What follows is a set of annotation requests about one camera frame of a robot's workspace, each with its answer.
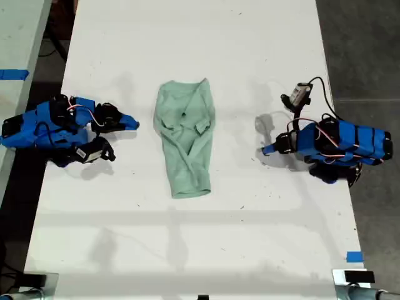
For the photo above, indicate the black camera box with label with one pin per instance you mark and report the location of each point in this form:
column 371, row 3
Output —
column 93, row 151

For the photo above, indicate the short blue tape piece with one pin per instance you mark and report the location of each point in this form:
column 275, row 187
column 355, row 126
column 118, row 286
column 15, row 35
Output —
column 354, row 257

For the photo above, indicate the grey metal pipe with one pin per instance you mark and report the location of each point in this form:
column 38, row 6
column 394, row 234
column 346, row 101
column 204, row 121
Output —
column 18, row 295
column 372, row 293

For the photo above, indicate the pale green T-shirt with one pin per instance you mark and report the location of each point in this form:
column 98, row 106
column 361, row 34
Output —
column 186, row 140

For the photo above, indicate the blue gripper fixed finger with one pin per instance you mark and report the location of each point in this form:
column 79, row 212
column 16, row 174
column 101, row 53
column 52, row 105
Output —
column 131, row 120
column 271, row 146

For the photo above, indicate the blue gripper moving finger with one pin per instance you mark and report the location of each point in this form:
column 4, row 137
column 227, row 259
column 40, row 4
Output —
column 126, row 127
column 270, row 151

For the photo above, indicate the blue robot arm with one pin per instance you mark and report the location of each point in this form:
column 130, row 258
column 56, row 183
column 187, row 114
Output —
column 28, row 132
column 353, row 142

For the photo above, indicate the grey camera box on stalk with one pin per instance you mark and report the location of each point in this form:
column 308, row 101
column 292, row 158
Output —
column 300, row 93

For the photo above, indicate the white side table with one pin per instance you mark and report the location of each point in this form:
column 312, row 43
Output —
column 18, row 37

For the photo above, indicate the long blue tape strip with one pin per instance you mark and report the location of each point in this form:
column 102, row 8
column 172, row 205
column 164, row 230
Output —
column 14, row 75

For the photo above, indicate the small black box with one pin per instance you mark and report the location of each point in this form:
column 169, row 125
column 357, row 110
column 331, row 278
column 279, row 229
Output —
column 33, row 279
column 359, row 277

